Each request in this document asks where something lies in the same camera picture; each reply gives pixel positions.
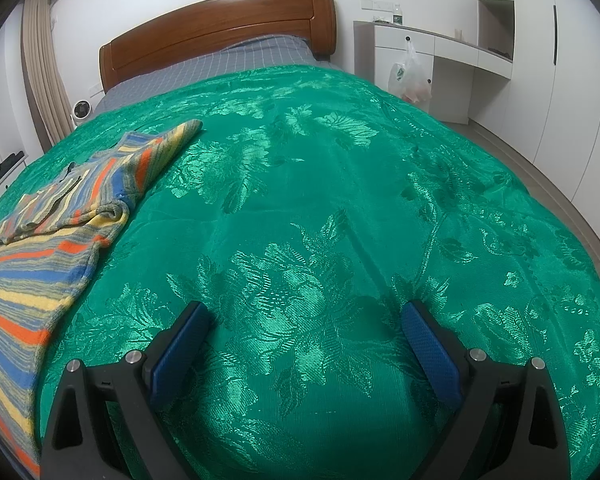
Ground black items on sill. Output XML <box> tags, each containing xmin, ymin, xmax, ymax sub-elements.
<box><xmin>0</xmin><ymin>150</ymin><xmax>26</xmax><ymax>186</ymax></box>

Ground white desk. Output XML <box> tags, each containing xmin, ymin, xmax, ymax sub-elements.
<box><xmin>354</xmin><ymin>20</ymin><xmax>513</xmax><ymax>125</ymax></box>

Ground white sheer curtain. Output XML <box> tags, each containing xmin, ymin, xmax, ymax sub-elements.
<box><xmin>0</xmin><ymin>10</ymin><xmax>43</xmax><ymax>166</ymax></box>

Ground beige curtain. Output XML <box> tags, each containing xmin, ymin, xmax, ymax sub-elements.
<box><xmin>21</xmin><ymin>0</ymin><xmax>73</xmax><ymax>153</ymax></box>

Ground striped knit sweater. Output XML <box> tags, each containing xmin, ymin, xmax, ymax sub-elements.
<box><xmin>0</xmin><ymin>119</ymin><xmax>203</xmax><ymax>480</ymax></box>

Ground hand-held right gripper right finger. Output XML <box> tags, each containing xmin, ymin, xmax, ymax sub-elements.
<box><xmin>401</xmin><ymin>301</ymin><xmax>571</xmax><ymax>480</ymax></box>

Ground white wardrobe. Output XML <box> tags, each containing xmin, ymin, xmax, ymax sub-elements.
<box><xmin>475</xmin><ymin>0</ymin><xmax>600</xmax><ymax>261</ymax></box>

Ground white plastic bag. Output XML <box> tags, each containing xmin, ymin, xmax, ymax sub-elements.
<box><xmin>390</xmin><ymin>40</ymin><xmax>433</xmax><ymax>105</ymax></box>

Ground wooden headboard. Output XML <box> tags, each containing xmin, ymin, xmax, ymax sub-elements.
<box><xmin>99</xmin><ymin>0</ymin><xmax>337</xmax><ymax>93</ymax></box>

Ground green patterned blanket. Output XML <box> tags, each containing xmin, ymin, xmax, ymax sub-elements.
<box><xmin>0</xmin><ymin>64</ymin><xmax>600</xmax><ymax>480</ymax></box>

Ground white desk fan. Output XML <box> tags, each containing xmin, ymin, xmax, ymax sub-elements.
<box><xmin>70</xmin><ymin>100</ymin><xmax>94</xmax><ymax>129</ymax></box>

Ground grey striped bed sheet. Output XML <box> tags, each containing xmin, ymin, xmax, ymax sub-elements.
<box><xmin>94</xmin><ymin>34</ymin><xmax>315</xmax><ymax>113</ymax></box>

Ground white window cabinet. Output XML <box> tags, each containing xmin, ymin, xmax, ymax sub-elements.
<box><xmin>0</xmin><ymin>152</ymin><xmax>31</xmax><ymax>213</ymax></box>

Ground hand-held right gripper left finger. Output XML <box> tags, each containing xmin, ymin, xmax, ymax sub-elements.
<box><xmin>40</xmin><ymin>301</ymin><xmax>216</xmax><ymax>480</ymax></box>

